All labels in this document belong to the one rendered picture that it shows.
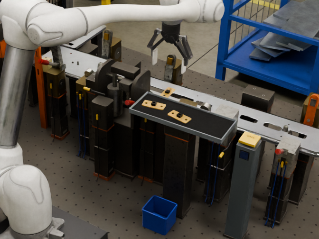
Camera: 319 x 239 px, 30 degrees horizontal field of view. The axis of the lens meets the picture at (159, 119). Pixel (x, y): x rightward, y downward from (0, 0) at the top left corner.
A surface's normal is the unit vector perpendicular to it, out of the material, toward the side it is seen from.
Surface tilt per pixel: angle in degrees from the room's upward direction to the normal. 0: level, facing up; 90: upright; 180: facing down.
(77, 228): 2
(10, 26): 76
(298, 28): 6
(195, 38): 0
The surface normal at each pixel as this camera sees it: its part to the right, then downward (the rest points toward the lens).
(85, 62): 0.04, -0.82
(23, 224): -0.07, 0.57
